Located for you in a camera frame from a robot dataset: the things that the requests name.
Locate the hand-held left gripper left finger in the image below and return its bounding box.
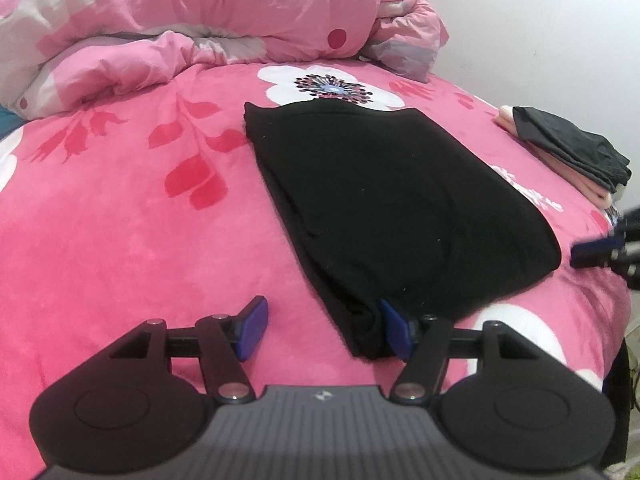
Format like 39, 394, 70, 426
109, 295, 270, 405

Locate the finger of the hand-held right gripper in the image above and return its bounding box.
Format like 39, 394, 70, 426
570, 237, 623, 269

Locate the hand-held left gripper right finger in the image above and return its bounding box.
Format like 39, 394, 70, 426
377, 298, 545, 405

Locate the black printed T-shirt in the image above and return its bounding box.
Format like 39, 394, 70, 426
242, 101, 562, 361

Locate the pale pink folded garment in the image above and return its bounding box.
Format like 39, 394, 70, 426
492, 105, 626, 208

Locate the dark grey folded garment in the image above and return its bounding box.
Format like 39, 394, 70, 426
512, 106, 632, 193

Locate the pink floral bed sheet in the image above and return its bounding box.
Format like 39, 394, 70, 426
0, 57, 633, 461

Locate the pink and white comforter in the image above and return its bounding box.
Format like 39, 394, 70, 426
0, 0, 451, 121

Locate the blue patterned quilt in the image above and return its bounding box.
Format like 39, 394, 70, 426
0, 105, 23, 136

